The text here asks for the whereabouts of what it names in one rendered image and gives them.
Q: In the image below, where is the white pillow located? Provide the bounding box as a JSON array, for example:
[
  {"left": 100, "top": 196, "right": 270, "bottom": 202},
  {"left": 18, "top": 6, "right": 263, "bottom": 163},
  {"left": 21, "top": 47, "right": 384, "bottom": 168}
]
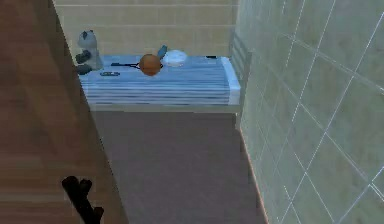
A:
[{"left": 162, "top": 49, "right": 188, "bottom": 68}]

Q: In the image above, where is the orange basketball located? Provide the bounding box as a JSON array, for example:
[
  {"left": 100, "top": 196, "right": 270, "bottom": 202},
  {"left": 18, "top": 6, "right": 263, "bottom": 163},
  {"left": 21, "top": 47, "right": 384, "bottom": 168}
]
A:
[{"left": 138, "top": 53, "right": 163, "bottom": 77}]

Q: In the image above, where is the black tennis racket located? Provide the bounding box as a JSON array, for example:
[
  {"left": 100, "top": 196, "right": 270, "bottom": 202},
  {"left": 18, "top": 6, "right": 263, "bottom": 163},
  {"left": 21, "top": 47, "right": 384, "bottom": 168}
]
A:
[{"left": 110, "top": 44, "right": 169, "bottom": 71}]

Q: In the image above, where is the small dark flat device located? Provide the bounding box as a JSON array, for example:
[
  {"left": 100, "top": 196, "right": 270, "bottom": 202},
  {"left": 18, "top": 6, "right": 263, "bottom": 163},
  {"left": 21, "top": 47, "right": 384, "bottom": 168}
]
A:
[{"left": 99, "top": 70, "right": 121, "bottom": 78}]

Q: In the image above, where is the grey teddy bear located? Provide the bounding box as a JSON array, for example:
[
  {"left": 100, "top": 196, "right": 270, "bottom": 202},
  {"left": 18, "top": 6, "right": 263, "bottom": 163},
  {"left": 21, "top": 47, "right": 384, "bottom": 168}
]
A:
[{"left": 75, "top": 29, "right": 105, "bottom": 76}]

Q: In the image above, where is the brown wooden room door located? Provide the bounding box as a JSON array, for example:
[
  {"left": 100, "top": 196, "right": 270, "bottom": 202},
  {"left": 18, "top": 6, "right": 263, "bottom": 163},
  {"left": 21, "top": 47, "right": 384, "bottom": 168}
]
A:
[{"left": 0, "top": 0, "right": 130, "bottom": 224}]

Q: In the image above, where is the black door handle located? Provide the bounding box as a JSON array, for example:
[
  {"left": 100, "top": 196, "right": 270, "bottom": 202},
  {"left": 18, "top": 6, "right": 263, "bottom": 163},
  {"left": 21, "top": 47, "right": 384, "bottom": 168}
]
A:
[{"left": 61, "top": 175, "right": 105, "bottom": 224}]

